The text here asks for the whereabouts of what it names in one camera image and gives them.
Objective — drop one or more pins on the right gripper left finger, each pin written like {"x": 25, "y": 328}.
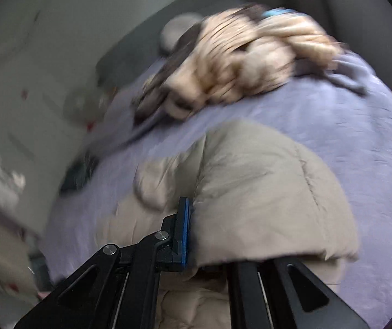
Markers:
{"x": 117, "y": 287}

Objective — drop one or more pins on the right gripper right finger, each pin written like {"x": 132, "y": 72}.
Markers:
{"x": 284, "y": 293}

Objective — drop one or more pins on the beige quilted puffer jacket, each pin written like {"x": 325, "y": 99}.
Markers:
{"x": 257, "y": 195}

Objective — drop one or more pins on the dark green fringed scarf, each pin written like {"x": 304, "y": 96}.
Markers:
{"x": 79, "y": 173}

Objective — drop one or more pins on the dark olive garment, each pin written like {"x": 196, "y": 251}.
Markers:
{"x": 207, "y": 65}

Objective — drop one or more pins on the lavender fuzzy bed blanket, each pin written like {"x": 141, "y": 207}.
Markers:
{"x": 361, "y": 157}

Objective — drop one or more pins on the cream striped crumpled garment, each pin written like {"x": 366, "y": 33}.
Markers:
{"x": 285, "y": 36}

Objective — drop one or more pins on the white drawer cabinet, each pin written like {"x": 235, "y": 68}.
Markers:
{"x": 40, "y": 64}

